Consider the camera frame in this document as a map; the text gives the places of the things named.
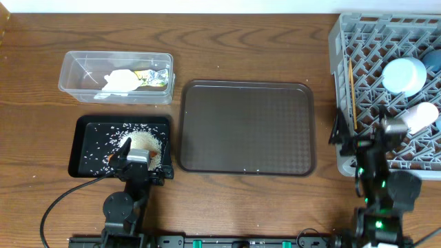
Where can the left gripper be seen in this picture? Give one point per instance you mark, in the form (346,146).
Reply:
(159,179)

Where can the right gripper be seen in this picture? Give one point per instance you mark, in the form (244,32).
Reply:
(340,134)

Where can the orange carrot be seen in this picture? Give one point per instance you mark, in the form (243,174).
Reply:
(152,154)

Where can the pile of white rice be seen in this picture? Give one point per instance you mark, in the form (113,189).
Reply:
(144,141)

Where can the wooden chopstick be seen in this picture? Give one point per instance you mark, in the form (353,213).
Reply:
(353,98)

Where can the white plastic cup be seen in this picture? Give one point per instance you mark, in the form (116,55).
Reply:
(420,116)

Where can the white tissue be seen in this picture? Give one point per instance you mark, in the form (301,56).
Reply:
(119,82)

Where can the light blue small bowl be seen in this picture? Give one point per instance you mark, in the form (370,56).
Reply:
(404,75)

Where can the yellow green snack wrapper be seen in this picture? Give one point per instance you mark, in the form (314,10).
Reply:
(153,78)

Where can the light blue cup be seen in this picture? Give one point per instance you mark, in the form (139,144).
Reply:
(438,124)

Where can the dark blue plate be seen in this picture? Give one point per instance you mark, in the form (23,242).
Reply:
(433,60)

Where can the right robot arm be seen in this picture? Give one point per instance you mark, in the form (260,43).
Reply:
(387,194)

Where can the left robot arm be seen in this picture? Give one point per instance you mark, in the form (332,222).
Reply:
(124,211)

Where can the grey dishwasher rack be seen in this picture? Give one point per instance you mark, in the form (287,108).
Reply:
(372,41)

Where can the black plastic tray bin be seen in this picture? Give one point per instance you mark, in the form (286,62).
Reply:
(73,167)

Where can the dark brown serving tray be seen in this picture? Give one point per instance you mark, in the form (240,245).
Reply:
(250,128)

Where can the clear plastic bin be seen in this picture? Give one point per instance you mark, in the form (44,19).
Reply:
(82,75)

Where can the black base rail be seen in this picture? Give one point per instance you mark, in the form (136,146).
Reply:
(201,242)

